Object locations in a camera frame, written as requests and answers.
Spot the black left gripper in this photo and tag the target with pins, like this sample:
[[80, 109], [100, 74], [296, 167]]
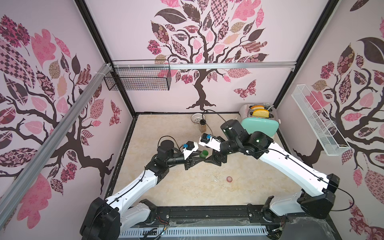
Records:
[[190, 162]]

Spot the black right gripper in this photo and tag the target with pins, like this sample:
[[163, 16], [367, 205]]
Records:
[[220, 153]]

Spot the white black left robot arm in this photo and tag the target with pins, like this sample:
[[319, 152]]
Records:
[[106, 219]]

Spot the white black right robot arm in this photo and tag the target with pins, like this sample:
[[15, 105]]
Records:
[[317, 195]]

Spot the brown spice jar black lid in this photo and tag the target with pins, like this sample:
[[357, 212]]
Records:
[[203, 126]]

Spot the mint green Belinee toaster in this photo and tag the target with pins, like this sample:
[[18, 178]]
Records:
[[268, 126]]

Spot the orange toast slice back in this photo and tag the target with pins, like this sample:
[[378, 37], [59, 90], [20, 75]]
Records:
[[258, 107]]

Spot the yellow toast slice front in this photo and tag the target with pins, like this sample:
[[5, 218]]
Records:
[[261, 113]]

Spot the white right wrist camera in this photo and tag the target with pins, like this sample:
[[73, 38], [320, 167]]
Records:
[[210, 141]]

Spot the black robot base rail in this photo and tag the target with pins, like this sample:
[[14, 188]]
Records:
[[252, 214]]

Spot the white slotted cable duct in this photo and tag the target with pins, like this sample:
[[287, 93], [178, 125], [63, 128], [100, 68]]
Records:
[[194, 232]]

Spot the black wire wall basket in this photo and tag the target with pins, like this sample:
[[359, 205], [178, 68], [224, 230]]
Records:
[[139, 75]]

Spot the white wire wall shelf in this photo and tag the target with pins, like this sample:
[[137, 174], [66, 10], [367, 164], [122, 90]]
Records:
[[323, 126]]

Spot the aluminium rail back wall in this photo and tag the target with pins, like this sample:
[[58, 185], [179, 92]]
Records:
[[199, 66]]

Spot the aluminium rail wall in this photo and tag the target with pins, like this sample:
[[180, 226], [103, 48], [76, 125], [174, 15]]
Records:
[[199, 66], [28, 175]]

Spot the aluminium rail left wall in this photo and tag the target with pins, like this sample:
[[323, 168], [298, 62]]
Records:
[[28, 175]]

